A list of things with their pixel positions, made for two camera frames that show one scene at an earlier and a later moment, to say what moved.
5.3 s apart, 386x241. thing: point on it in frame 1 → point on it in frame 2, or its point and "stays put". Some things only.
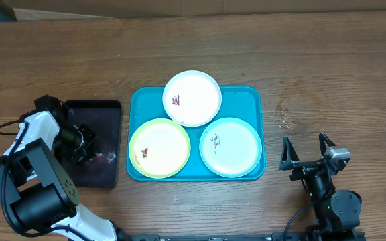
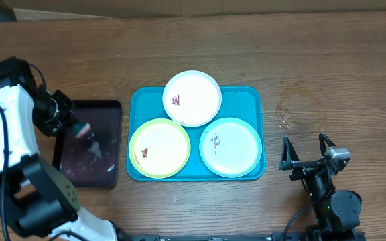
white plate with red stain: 191,98 stays put
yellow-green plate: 159,148 stays put
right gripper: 291,161 stays put
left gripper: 80,156 → 66,118
